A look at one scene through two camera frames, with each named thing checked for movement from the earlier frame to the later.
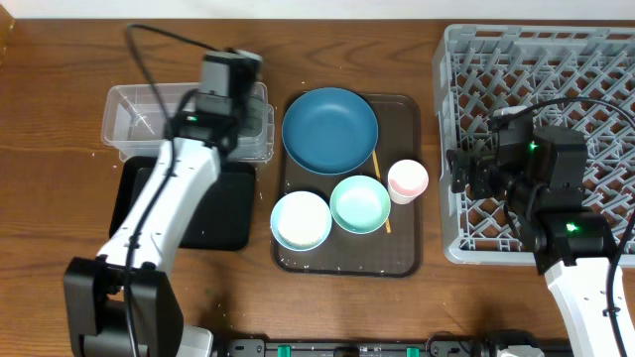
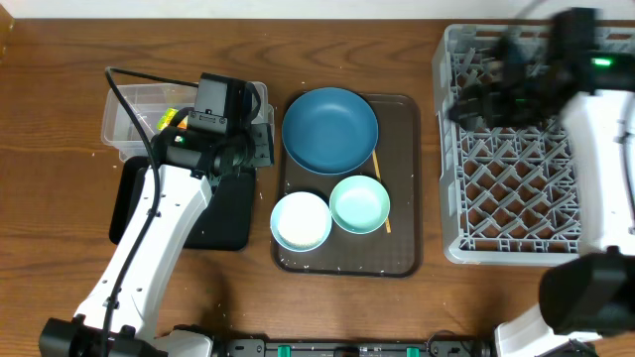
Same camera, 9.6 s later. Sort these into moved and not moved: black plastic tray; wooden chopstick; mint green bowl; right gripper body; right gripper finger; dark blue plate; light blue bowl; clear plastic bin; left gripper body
Moved: right gripper body; left gripper body; right gripper finger
Not moved: wooden chopstick; black plastic tray; clear plastic bin; light blue bowl; dark blue plate; mint green bowl
